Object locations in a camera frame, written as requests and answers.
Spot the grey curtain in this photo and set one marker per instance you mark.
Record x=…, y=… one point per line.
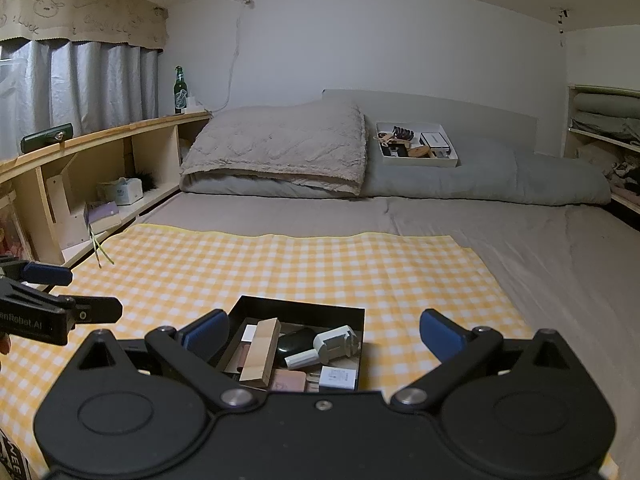
x=85, y=90

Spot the round wooden disc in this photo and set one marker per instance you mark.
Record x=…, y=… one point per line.
x=419, y=152

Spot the green stems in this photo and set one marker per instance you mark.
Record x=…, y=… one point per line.
x=100, y=252

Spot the folded grey bedding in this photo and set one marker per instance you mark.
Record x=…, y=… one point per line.
x=605, y=105

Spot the pink lipstick tube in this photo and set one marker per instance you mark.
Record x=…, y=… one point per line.
x=242, y=357

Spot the pink power bank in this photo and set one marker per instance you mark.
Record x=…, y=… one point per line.
x=290, y=381

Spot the white tissue box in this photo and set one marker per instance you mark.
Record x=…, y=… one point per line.
x=120, y=191

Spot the beige printed valance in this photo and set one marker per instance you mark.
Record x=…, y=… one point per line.
x=75, y=10

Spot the black oval case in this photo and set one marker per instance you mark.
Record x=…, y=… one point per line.
x=297, y=341

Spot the white power adapter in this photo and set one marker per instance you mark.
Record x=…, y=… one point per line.
x=190, y=102

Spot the black furry item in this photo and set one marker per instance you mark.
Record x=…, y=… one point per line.
x=147, y=180

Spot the purple small box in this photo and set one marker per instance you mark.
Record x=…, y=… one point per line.
x=102, y=215

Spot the black shallow box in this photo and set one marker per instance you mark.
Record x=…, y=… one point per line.
x=300, y=307

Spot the white tray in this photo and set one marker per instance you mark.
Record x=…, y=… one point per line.
x=420, y=161

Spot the green glasses case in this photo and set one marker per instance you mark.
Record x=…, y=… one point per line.
x=47, y=137

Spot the black white patterned cloth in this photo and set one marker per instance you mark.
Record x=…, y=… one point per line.
x=12, y=455

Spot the wooden stand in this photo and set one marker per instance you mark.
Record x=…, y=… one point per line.
x=65, y=210

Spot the grey headboard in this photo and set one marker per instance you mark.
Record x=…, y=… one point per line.
x=450, y=110

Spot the yellow checked mat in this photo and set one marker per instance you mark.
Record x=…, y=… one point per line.
x=350, y=270

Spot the wooden shelf unit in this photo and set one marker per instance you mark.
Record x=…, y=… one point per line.
x=125, y=150

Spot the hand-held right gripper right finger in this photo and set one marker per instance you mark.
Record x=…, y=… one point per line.
x=442, y=335

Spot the beige textured blanket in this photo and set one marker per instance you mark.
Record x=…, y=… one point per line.
x=280, y=150

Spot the black hair claw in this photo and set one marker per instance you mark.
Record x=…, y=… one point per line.
x=402, y=132

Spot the black wall fixture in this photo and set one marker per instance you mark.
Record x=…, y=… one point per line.
x=562, y=17

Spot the wooden block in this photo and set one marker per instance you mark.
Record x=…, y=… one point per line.
x=260, y=355

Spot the white selfie stick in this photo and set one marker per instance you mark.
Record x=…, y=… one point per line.
x=330, y=347

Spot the white wardrobe shelf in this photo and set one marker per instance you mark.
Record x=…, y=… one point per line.
x=570, y=125

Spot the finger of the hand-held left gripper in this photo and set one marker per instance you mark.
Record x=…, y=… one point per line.
x=45, y=274
x=97, y=310

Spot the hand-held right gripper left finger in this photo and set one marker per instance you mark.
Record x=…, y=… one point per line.
x=205, y=332

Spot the green glass bottle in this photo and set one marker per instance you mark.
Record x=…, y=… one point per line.
x=180, y=90

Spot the black small device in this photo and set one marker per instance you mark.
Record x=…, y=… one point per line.
x=395, y=149

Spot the white plug charger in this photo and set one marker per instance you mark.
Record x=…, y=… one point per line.
x=339, y=377

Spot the white small box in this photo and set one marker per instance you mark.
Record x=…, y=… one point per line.
x=432, y=139

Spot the doll in clear case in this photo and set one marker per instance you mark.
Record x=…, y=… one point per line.
x=7, y=225

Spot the grey duvet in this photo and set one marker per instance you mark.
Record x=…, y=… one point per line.
x=475, y=170

